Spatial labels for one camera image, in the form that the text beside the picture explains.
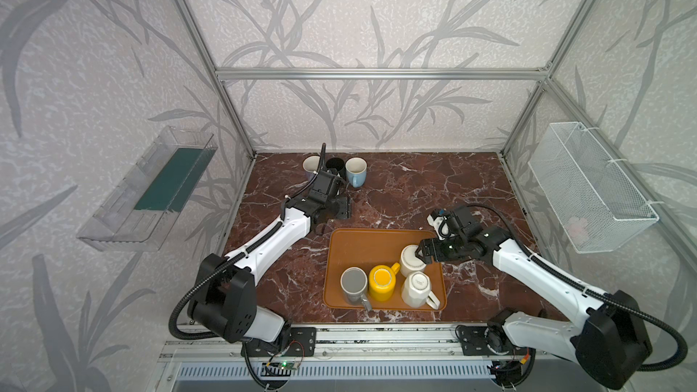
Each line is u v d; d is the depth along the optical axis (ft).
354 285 2.40
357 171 3.36
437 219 2.47
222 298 1.37
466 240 2.02
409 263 2.64
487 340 2.22
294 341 2.38
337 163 3.45
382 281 2.48
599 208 2.03
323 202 2.11
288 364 2.32
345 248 3.02
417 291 2.37
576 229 2.41
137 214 2.10
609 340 1.28
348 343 2.47
